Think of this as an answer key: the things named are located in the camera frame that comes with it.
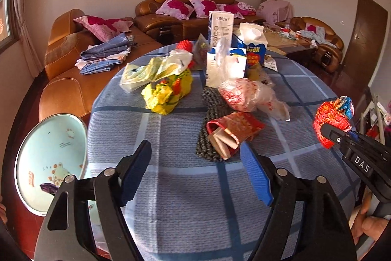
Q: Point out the brown leather armchair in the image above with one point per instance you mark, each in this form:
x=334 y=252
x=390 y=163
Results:
x=329 y=46

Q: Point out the window with white frame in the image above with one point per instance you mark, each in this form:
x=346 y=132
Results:
x=9 y=26

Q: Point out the brown leather long sofa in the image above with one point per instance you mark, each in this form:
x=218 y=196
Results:
x=169 y=21

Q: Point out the purple wrapper in bin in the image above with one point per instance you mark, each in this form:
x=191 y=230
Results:
x=49 y=188

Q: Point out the dark brown door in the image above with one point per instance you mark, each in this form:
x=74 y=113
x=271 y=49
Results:
x=364 y=48

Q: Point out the small white medicine box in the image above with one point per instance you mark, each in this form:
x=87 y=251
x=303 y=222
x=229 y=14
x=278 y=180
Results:
x=270 y=63

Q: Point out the red foam fruit net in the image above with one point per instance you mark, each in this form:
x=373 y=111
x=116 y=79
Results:
x=187 y=46

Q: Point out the red patterned paper packet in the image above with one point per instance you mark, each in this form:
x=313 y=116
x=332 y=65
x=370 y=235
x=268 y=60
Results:
x=227 y=133

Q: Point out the pale yellow green plastic bag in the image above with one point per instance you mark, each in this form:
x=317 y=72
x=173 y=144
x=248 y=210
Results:
x=174 y=64

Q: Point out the tall white blue carton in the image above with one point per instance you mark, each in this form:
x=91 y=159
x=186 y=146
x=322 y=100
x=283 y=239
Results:
x=220 y=26

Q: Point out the orange leather chaise sofa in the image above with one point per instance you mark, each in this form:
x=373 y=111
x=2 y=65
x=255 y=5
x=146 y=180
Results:
x=69 y=91

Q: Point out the wooden glass-top coffee table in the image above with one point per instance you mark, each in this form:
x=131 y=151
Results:
x=294 y=49

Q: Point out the yellow floral plastic bag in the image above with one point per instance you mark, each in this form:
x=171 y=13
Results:
x=164 y=96

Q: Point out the stack of folded blue cloths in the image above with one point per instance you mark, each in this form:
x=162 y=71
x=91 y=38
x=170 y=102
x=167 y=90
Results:
x=104 y=57

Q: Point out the blue Look milk carton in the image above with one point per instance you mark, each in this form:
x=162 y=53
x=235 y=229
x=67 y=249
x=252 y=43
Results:
x=251 y=37

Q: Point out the clear bag with red print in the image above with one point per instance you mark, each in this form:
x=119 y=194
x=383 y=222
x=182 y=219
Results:
x=242 y=94

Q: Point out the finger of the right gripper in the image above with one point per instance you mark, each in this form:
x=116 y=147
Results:
x=347 y=141

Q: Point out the pink cloth covered stand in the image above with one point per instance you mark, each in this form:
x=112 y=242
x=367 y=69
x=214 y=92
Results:
x=275 y=11

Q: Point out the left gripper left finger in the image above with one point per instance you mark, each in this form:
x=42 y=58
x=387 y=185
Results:
x=66 y=232

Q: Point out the small white blue carton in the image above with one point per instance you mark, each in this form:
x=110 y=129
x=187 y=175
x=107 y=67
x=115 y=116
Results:
x=232 y=66

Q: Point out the red orange plastic bag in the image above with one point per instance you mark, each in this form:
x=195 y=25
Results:
x=337 y=113

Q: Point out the pink floral pillow on chaise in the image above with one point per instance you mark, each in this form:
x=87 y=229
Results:
x=104 y=29

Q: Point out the person's right hand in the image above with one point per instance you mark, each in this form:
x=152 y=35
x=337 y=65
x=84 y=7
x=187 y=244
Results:
x=373 y=227

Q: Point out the gold patterned clear bag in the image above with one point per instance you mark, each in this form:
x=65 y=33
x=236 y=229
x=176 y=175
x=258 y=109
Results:
x=199 y=51

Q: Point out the light blue cartoon trash bin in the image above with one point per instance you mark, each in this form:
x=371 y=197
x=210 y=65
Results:
x=55 y=148

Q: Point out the beige curtain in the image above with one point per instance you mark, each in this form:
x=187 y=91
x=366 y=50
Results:
x=30 y=55

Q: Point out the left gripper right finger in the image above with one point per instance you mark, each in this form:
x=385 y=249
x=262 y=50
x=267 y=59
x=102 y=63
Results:
x=324 y=233

